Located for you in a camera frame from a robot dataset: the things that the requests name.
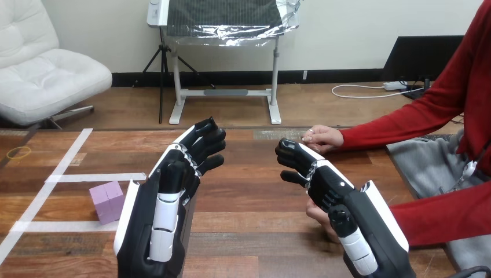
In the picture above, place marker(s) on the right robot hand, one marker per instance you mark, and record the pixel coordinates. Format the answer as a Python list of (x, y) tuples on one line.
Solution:
[(368, 218)]

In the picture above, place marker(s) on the person's hand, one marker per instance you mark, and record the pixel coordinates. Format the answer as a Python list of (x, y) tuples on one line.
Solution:
[(316, 215), (326, 136)]

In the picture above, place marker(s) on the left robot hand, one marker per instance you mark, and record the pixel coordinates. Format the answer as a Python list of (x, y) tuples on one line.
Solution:
[(140, 215)]

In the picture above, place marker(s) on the person's forearm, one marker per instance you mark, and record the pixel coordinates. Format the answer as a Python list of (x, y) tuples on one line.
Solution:
[(441, 216), (402, 122)]

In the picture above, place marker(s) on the purple block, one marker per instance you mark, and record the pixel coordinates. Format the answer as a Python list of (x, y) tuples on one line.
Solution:
[(108, 201)]

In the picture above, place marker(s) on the person's body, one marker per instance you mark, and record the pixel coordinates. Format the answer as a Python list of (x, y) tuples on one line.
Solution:
[(477, 69)]

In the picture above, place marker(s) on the white power strip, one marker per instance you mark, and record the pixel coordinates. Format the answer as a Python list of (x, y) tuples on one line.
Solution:
[(394, 85)]

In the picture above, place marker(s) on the white desk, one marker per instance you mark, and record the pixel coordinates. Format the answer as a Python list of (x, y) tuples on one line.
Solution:
[(226, 92)]

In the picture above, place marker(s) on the dark screen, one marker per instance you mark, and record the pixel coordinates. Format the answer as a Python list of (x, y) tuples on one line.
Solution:
[(420, 57)]

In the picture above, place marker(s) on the foil sheet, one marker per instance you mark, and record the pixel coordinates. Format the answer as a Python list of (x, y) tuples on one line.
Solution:
[(230, 32)]

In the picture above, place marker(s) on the black tripod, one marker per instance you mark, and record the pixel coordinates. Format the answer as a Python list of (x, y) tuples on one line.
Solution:
[(164, 61)]

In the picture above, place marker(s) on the white cushioned chair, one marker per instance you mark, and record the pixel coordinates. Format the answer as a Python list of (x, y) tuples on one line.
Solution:
[(42, 80)]

